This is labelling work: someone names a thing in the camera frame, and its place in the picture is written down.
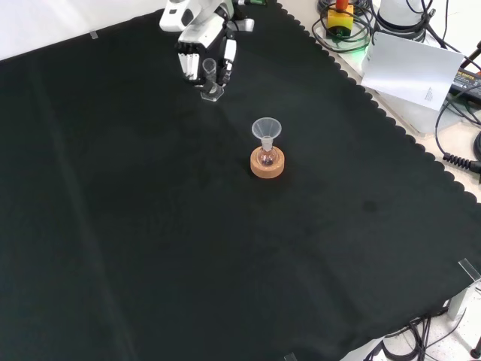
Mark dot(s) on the yellow stop button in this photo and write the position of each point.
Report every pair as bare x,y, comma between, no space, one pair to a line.
340,20

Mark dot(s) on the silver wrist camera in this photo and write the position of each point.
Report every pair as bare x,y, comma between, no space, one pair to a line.
244,25

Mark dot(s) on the glass round-bottom flask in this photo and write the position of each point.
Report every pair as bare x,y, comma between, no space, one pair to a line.
267,157

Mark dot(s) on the black tripod leg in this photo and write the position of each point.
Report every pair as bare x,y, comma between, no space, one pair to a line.
472,56

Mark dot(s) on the aluminium frame post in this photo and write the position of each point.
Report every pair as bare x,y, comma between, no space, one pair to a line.
460,301

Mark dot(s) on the clear graduated cylinder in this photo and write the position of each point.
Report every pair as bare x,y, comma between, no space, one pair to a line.
212,93

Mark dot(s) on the black cloth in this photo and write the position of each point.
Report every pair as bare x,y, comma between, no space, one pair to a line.
150,233

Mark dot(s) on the clear tape piece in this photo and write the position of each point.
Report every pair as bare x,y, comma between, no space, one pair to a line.
290,357
470,270
94,35

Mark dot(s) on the clear plastic funnel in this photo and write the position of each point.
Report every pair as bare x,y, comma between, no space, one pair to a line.
265,129

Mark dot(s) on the white paper sheet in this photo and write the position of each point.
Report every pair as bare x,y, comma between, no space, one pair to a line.
409,71

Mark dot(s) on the black power adapter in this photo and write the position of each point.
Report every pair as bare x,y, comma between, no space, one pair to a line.
467,82

